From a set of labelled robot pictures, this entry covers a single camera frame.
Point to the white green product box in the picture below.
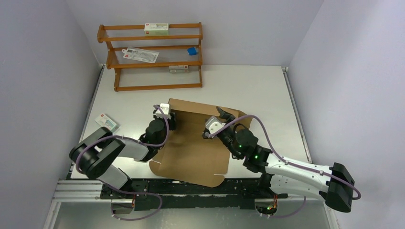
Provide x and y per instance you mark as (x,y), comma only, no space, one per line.
(156,29)

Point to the clear plastic packaged item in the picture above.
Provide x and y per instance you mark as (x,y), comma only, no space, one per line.
(140,55)

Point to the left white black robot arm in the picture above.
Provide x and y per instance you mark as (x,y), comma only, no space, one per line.
(94,156)

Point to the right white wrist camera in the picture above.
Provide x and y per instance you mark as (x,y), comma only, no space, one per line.
(213,125)

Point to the small white flat package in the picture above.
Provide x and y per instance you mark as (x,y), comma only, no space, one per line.
(103,120)

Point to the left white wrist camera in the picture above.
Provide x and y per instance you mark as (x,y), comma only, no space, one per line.
(164,111)

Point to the orange wooden shelf rack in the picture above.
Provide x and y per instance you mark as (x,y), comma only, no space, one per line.
(131,75)

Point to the small grey product box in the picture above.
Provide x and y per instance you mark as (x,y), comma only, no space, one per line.
(178,69)

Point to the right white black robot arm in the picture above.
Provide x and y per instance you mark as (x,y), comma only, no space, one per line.
(279,174)

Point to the small blue block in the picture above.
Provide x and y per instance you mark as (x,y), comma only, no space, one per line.
(192,51)

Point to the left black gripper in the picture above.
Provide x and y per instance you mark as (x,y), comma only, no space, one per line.
(172,121)

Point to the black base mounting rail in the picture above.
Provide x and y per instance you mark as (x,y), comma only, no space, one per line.
(167,193)

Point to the brown cardboard box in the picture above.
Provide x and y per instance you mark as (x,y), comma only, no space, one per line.
(188,157)

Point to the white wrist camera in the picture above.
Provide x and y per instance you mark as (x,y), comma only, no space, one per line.
(213,125)
(164,111)

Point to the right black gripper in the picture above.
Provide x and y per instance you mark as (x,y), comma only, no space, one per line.
(223,115)

